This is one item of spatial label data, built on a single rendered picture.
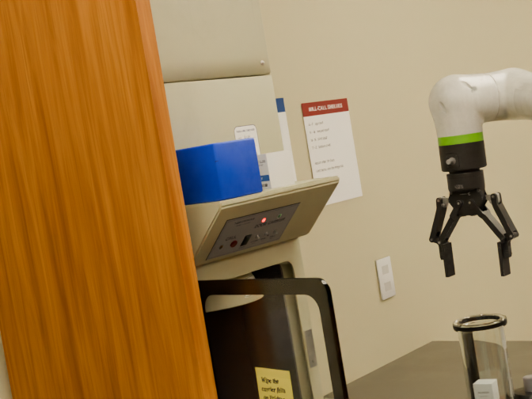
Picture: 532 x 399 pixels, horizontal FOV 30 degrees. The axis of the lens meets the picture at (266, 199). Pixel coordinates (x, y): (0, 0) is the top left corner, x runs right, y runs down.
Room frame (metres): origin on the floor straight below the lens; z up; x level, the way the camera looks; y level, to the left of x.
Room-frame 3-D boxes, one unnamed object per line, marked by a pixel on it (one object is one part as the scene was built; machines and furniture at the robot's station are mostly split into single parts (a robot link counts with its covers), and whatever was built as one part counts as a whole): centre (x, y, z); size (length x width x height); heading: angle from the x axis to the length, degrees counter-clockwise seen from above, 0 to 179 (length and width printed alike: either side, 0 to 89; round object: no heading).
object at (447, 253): (2.07, -0.36, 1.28); 0.03 x 0.01 x 0.07; 140
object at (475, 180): (2.03, -0.41, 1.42); 0.08 x 0.07 x 0.09; 50
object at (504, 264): (1.99, -0.45, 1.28); 0.03 x 0.01 x 0.07; 140
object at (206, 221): (1.68, 0.01, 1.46); 0.32 x 0.12 x 0.10; 140
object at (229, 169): (1.60, 0.07, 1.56); 0.10 x 0.10 x 0.09; 50
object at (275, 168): (1.71, -0.02, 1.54); 0.05 x 0.05 x 0.06; 33
